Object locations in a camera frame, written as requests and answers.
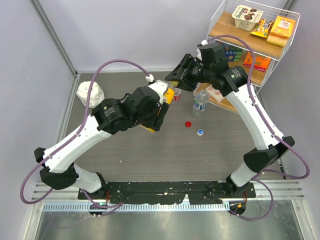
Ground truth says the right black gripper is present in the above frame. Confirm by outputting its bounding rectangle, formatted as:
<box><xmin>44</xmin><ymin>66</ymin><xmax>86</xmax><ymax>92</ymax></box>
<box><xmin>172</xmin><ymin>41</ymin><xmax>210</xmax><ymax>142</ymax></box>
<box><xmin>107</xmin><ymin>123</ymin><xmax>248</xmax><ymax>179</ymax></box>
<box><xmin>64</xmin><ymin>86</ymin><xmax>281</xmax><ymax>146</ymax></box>
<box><xmin>164</xmin><ymin>54</ymin><xmax>214</xmax><ymax>92</ymax></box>

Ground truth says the yellow label bottle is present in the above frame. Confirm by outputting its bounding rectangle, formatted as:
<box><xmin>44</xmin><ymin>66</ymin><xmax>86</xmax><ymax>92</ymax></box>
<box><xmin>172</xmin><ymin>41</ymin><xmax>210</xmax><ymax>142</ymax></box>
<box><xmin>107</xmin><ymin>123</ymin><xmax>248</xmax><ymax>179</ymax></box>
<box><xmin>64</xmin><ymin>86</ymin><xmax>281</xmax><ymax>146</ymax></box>
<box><xmin>139</xmin><ymin>80</ymin><xmax>180</xmax><ymax>135</ymax></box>

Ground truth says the red cap clear bottle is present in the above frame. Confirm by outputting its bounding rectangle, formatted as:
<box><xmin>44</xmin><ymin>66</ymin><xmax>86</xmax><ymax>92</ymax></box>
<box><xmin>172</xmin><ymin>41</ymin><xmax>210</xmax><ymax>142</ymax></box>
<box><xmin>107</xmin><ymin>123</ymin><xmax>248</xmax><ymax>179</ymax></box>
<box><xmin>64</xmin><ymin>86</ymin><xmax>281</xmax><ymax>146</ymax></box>
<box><xmin>172</xmin><ymin>87</ymin><xmax>182</xmax><ymax>102</ymax></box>

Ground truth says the clear bottle blue green label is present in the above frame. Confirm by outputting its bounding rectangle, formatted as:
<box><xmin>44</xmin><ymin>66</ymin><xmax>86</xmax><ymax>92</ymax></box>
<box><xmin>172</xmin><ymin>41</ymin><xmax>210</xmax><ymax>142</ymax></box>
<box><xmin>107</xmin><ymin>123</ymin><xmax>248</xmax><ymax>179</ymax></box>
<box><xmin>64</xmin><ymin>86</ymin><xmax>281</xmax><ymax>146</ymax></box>
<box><xmin>192</xmin><ymin>90</ymin><xmax>210</xmax><ymax>117</ymax></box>

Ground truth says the white bottle cap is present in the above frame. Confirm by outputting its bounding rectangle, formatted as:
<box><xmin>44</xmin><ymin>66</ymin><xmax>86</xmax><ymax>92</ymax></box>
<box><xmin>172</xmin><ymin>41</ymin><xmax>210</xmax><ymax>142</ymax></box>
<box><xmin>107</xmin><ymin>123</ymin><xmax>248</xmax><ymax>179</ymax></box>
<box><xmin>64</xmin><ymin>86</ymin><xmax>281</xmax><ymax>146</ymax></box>
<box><xmin>197</xmin><ymin>129</ymin><xmax>204</xmax><ymax>136</ymax></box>

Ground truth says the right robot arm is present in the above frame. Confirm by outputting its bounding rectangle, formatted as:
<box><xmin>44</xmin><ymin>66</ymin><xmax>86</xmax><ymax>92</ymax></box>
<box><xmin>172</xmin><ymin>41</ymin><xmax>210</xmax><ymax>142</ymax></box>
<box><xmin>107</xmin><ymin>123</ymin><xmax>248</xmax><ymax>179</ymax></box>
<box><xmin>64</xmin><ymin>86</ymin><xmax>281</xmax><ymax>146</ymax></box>
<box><xmin>165</xmin><ymin>42</ymin><xmax>295</xmax><ymax>198</ymax></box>

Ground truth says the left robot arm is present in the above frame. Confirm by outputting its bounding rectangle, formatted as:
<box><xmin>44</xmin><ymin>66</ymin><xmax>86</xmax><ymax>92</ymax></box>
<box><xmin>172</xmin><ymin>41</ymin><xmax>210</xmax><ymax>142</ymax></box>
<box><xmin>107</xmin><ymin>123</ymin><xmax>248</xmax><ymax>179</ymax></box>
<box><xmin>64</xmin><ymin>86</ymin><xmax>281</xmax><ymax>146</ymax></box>
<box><xmin>34</xmin><ymin>82</ymin><xmax>174</xmax><ymax>199</ymax></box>

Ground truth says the white pink small box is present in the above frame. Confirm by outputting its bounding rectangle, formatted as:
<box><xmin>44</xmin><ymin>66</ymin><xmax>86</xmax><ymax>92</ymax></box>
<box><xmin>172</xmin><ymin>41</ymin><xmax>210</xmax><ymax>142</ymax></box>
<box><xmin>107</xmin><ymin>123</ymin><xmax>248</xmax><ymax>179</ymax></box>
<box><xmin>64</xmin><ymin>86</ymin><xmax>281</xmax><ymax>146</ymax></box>
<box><xmin>205</xmin><ymin>85</ymin><xmax>225</xmax><ymax>103</ymax></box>

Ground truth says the blue green box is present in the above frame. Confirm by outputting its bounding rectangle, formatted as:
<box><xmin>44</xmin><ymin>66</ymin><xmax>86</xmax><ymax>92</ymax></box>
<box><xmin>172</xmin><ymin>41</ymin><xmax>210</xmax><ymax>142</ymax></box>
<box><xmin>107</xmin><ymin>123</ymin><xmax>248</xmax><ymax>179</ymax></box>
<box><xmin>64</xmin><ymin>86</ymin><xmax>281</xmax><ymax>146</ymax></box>
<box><xmin>222</xmin><ymin>43</ymin><xmax>244</xmax><ymax>62</ymax></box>

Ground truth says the crumpled white paper towel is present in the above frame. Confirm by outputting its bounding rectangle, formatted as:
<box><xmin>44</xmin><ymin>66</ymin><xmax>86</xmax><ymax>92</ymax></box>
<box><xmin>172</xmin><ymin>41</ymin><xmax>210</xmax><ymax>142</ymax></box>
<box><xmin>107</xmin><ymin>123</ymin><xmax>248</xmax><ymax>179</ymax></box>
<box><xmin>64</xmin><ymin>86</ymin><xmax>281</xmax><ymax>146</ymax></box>
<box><xmin>76</xmin><ymin>80</ymin><xmax>105</xmax><ymax>109</ymax></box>

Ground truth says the orange snack box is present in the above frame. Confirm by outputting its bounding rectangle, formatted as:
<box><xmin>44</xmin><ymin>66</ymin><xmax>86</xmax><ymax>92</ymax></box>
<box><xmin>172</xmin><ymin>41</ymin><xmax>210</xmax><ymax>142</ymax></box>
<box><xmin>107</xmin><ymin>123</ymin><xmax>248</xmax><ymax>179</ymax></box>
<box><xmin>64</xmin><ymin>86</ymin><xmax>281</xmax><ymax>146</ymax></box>
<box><xmin>243</xmin><ymin>52</ymin><xmax>271</xmax><ymax>72</ymax></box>

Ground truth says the white yogurt cup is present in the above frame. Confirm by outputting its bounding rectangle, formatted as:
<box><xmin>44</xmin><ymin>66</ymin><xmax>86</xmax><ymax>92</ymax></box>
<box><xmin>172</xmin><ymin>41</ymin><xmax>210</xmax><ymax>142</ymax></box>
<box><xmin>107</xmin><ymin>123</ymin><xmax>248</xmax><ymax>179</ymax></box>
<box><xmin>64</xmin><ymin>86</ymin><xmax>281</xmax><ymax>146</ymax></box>
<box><xmin>231</xmin><ymin>5</ymin><xmax>264</xmax><ymax>32</ymax></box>

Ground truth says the yellow candy bag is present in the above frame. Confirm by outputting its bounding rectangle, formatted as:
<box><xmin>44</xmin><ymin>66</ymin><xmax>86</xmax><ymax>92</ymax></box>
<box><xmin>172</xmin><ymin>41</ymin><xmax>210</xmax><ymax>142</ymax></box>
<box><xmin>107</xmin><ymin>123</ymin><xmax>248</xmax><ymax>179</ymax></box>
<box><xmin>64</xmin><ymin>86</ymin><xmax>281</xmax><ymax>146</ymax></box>
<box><xmin>250</xmin><ymin>18</ymin><xmax>274</xmax><ymax>39</ymax></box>

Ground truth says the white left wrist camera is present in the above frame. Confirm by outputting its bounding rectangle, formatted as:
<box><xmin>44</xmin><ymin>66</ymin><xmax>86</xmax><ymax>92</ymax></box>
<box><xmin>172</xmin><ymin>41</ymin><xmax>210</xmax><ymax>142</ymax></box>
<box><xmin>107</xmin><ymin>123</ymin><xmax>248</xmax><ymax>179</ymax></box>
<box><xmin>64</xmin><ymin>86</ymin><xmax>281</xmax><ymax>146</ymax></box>
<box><xmin>145</xmin><ymin>74</ymin><xmax>169</xmax><ymax>104</ymax></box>

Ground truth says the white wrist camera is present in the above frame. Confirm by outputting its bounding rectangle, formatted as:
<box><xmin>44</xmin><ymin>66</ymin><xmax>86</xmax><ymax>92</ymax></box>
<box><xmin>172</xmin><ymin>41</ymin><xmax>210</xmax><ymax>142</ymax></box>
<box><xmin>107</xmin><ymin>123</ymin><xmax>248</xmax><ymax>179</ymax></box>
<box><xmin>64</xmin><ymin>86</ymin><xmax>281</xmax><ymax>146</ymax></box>
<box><xmin>145</xmin><ymin>74</ymin><xmax>169</xmax><ymax>104</ymax></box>
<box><xmin>196</xmin><ymin>39</ymin><xmax>208</xmax><ymax>60</ymax></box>

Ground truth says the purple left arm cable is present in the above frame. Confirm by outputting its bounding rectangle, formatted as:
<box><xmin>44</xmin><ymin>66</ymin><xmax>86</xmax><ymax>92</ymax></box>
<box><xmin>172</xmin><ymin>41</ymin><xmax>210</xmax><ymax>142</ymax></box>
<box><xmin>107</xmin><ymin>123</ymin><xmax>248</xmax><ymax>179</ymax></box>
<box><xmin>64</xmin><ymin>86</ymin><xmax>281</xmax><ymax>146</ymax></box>
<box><xmin>19</xmin><ymin>58</ymin><xmax>153</xmax><ymax>217</ymax></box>

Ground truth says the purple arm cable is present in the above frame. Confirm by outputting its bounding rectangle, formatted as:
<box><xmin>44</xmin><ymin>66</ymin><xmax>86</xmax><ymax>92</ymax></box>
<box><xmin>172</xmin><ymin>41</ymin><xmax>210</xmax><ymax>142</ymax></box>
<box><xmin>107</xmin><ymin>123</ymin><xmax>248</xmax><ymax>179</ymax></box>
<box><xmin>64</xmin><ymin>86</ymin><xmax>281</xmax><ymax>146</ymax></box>
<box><xmin>19</xmin><ymin>58</ymin><xmax>153</xmax><ymax>217</ymax></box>
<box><xmin>206</xmin><ymin>34</ymin><xmax>311</xmax><ymax>222</ymax></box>

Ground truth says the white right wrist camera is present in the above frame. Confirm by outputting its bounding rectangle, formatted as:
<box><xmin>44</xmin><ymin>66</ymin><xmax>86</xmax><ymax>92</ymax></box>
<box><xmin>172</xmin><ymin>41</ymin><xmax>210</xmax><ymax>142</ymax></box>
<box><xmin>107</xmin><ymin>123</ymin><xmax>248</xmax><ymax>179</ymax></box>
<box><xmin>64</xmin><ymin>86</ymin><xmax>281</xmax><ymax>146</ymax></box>
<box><xmin>196</xmin><ymin>39</ymin><xmax>208</xmax><ymax>60</ymax></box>

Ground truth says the white wire shelf rack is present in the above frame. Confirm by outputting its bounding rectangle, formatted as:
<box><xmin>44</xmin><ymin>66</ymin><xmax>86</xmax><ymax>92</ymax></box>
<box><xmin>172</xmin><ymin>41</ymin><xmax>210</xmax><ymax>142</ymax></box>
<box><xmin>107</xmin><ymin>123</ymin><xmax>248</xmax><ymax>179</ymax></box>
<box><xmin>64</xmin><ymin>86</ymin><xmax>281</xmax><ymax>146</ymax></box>
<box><xmin>193</xmin><ymin>0</ymin><xmax>301</xmax><ymax>111</ymax></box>

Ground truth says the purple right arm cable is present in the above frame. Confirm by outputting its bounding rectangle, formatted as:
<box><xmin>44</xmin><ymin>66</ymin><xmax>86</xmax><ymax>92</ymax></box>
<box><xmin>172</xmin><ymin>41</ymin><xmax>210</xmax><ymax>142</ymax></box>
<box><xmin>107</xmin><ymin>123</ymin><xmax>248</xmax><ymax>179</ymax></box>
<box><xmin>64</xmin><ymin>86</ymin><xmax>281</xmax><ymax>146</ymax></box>
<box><xmin>206</xmin><ymin>34</ymin><xmax>311</xmax><ymax>222</ymax></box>

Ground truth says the white slotted cable duct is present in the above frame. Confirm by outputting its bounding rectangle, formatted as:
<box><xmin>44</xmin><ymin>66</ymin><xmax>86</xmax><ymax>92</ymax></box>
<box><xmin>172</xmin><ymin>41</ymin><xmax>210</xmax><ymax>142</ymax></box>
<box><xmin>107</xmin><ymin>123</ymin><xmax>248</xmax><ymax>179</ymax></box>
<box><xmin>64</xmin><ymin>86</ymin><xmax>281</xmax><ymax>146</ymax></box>
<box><xmin>42</xmin><ymin>201</ymin><xmax>230</xmax><ymax>212</ymax></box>

